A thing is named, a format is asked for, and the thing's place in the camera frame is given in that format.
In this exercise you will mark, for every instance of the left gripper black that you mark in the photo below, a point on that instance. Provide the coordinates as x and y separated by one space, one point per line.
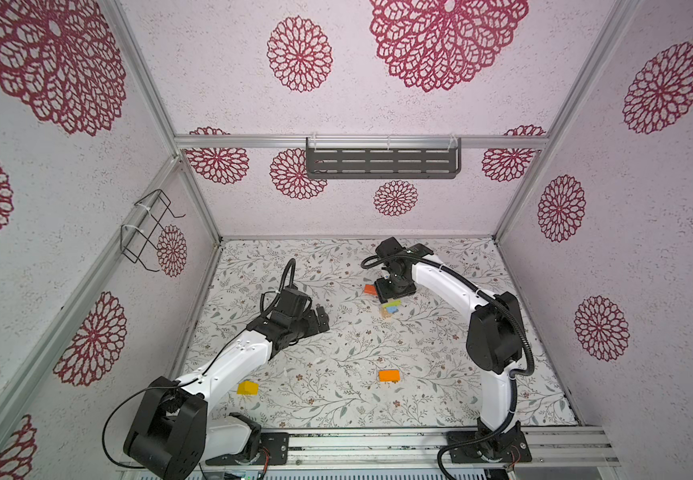
314 327

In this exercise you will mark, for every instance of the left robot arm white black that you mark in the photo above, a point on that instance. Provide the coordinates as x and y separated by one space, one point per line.
170 435

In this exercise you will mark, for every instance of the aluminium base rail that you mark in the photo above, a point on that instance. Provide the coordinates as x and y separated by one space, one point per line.
416 448

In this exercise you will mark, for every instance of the lime green wood block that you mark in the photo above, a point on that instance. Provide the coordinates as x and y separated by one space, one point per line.
391 304

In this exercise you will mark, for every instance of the black wire wall rack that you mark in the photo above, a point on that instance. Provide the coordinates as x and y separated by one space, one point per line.
138 235

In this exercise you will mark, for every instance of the orange wood block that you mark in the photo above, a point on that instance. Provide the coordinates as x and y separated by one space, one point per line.
389 376

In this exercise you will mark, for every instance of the grey metal wall shelf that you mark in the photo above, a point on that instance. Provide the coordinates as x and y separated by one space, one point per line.
381 163

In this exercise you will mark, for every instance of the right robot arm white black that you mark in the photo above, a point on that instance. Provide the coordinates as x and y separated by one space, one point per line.
496 339

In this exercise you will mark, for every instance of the yellow wood block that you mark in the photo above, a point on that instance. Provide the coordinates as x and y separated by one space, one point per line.
248 388

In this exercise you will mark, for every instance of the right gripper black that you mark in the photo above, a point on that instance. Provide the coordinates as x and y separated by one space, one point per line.
383 294

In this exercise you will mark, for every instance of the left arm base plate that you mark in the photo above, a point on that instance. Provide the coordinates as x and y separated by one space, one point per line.
264 448

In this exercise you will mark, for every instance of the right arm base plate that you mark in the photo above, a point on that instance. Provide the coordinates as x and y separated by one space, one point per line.
508 447

